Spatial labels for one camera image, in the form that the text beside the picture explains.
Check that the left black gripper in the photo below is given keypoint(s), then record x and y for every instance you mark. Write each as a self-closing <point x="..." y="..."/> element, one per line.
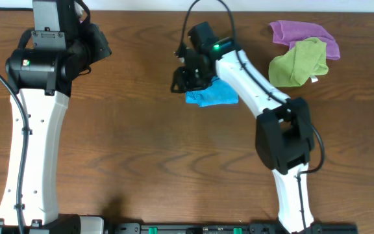
<point x="99" y="43"/>

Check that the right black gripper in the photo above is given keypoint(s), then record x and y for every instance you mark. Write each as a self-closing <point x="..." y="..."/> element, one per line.
<point x="187" y="76"/>

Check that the blue microfiber cloth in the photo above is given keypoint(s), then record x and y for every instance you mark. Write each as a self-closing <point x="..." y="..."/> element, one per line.
<point x="219" y="93"/>

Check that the green cloth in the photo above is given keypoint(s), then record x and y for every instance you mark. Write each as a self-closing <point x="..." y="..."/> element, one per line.
<point x="294" y="68"/>

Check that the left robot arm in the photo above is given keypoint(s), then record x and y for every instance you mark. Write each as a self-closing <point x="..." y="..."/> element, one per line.
<point x="62" y="45"/>

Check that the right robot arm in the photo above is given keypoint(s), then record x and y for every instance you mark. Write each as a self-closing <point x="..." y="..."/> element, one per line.
<point x="284" y="133"/>

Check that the crumpled purple cloth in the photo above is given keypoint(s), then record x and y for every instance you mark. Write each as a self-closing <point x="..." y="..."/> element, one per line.
<point x="289" y="32"/>

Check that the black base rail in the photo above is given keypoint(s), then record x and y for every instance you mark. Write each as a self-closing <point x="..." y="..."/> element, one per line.
<point x="253" y="228"/>

